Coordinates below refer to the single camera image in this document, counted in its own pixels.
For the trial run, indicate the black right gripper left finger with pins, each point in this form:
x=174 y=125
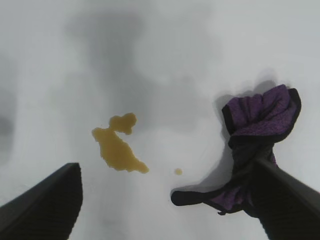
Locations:
x=45 y=207

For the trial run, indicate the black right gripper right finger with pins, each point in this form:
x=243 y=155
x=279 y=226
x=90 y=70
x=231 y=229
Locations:
x=292 y=210

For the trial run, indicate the purple and black cloth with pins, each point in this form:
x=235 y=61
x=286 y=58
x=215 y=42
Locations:
x=262 y=117

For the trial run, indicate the brown spilled liquid puddle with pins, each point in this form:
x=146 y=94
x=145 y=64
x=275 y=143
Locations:
x=115 y=150

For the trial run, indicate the small brown liquid droplet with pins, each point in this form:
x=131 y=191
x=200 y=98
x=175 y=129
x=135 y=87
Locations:
x=178 y=171

